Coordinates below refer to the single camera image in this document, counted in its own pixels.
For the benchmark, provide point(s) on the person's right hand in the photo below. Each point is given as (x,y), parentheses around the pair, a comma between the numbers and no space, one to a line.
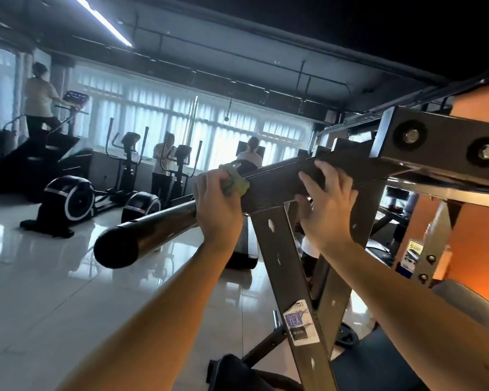
(326,211)

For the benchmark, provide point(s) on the person's left hand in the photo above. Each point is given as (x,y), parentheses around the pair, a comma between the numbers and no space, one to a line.
(218,211)

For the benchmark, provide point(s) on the green cleaning cloth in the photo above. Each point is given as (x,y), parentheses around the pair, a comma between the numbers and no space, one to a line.
(236,183)

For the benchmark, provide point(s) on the grey steel gym machine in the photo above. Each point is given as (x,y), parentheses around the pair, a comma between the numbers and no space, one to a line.
(440,142)

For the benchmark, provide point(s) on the person's left forearm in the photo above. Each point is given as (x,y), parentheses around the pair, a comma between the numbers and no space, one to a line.
(147,330)

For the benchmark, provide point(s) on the person's right forearm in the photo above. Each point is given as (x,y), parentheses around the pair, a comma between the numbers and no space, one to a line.
(416,313)

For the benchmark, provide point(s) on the black treadmill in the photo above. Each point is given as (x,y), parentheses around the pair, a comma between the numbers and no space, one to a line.
(243,244)

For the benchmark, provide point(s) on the black elliptical trainer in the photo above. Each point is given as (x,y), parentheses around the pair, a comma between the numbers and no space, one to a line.
(128,158)

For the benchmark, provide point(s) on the large bright window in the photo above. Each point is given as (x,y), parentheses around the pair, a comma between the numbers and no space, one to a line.
(147,110)

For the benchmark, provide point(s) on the fluorescent tube light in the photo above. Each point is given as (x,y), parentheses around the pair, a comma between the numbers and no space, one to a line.
(102,20)

